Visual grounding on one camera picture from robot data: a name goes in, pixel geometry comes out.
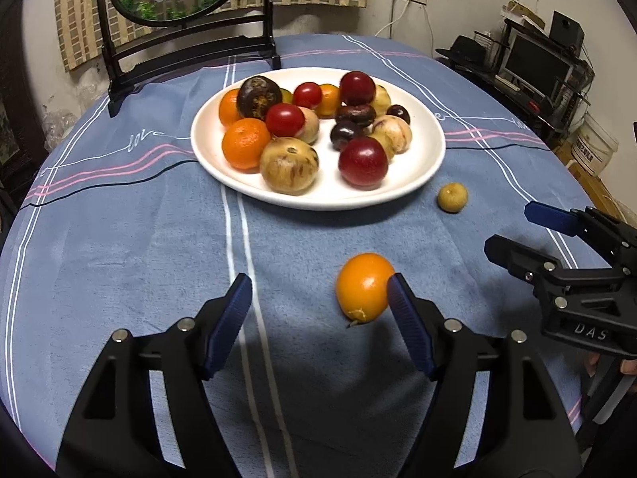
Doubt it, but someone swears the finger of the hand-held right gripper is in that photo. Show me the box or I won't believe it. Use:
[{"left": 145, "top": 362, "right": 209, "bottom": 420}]
[
  {"left": 484, "top": 234, "right": 568, "bottom": 290},
  {"left": 524, "top": 201, "right": 637, "bottom": 268}
]

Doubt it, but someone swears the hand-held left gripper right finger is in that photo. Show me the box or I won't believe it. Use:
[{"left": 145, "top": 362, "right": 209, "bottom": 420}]
[{"left": 387, "top": 273, "right": 583, "bottom": 478}]

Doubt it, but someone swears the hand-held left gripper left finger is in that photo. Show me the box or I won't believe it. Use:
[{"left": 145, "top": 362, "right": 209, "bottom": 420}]
[{"left": 55, "top": 273, "right": 254, "bottom": 478}]

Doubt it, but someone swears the small tan longan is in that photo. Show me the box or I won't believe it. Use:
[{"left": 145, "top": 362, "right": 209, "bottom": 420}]
[{"left": 437, "top": 182, "right": 469, "bottom": 214}]

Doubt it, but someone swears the white oval plate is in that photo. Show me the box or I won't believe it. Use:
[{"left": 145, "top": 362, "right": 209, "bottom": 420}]
[{"left": 190, "top": 67, "right": 447, "bottom": 211}]

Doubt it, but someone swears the red plum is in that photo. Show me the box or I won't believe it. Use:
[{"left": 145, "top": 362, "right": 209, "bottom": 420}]
[
  {"left": 338, "top": 137, "right": 389, "bottom": 191},
  {"left": 339, "top": 71, "right": 376, "bottom": 106}
]

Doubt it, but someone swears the large beige asian pear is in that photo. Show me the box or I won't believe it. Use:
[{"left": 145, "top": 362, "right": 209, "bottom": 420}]
[{"left": 259, "top": 137, "right": 319, "bottom": 194}]

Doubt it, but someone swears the pale asian pear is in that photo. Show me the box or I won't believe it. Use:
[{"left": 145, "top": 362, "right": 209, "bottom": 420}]
[
  {"left": 371, "top": 115, "right": 414, "bottom": 154},
  {"left": 371, "top": 84, "right": 392, "bottom": 116}
]

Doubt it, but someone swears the orange mandarin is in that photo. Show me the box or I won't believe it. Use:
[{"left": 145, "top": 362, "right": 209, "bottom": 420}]
[
  {"left": 219, "top": 88, "right": 244, "bottom": 127},
  {"left": 222, "top": 118, "right": 272, "bottom": 172}
]

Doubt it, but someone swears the red cherry tomato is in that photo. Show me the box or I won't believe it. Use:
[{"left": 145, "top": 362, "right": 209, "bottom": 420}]
[
  {"left": 265, "top": 102, "right": 306, "bottom": 138},
  {"left": 293, "top": 82, "right": 322, "bottom": 109}
]

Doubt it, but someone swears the reddish-brown water chestnut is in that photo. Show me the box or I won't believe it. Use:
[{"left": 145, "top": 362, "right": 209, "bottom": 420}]
[{"left": 335, "top": 104, "right": 377, "bottom": 129}]

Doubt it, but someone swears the dark brown water chestnut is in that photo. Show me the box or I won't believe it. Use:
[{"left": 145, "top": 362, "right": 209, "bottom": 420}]
[{"left": 237, "top": 75, "right": 283, "bottom": 121}]

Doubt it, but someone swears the person's right hand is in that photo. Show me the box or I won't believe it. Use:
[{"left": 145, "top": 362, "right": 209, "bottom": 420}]
[{"left": 583, "top": 351, "right": 637, "bottom": 378}]

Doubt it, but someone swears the cardboard box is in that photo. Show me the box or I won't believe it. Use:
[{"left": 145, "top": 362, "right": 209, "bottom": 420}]
[{"left": 555, "top": 142, "right": 630, "bottom": 220}]

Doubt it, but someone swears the white bucket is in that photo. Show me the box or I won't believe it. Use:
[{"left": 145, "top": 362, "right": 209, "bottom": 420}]
[{"left": 572, "top": 112, "right": 620, "bottom": 177}]

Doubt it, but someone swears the black television stand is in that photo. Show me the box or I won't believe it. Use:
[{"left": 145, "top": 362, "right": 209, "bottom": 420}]
[{"left": 435, "top": 17, "right": 595, "bottom": 147}]

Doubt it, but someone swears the blue striped tablecloth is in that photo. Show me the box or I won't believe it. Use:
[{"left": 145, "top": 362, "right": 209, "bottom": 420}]
[{"left": 0, "top": 34, "right": 613, "bottom": 474}]

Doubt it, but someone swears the computer monitor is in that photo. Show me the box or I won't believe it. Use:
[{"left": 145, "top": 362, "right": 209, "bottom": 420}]
[{"left": 500, "top": 30, "right": 575, "bottom": 100}]

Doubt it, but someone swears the black hat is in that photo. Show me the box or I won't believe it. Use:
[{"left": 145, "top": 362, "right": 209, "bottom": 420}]
[{"left": 436, "top": 36, "right": 488, "bottom": 65}]

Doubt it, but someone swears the black speaker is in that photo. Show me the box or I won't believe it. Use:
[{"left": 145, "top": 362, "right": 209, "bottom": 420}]
[{"left": 549, "top": 11, "right": 584, "bottom": 45}]

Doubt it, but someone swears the clear plastic wrap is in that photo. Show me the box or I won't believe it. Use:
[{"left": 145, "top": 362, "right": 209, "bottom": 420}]
[{"left": 42, "top": 110, "right": 80, "bottom": 153}]

